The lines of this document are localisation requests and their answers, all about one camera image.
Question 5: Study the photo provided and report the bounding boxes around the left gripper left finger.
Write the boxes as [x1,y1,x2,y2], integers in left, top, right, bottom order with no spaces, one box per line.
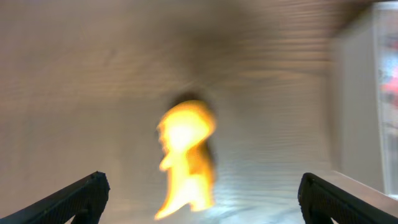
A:
[1,171,110,224]

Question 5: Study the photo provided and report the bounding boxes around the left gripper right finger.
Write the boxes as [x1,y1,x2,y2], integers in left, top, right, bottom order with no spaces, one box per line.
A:
[298,172,397,224]

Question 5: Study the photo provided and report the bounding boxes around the orange dinosaur toy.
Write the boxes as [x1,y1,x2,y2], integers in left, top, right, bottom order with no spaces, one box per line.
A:
[154,100,216,220]

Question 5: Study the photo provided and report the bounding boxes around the white cardboard box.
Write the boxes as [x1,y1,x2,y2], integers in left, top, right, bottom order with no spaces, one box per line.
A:
[323,0,398,218]

